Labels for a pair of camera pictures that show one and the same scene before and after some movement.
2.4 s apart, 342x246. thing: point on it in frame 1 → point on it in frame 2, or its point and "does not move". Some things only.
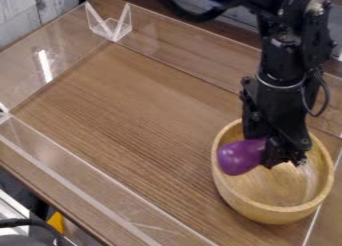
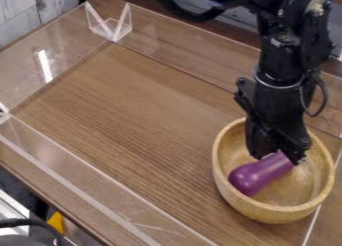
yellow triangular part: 58,222 does not move
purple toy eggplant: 241,155 → 249,178
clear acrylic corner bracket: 110,28 does not move
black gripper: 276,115 does not move
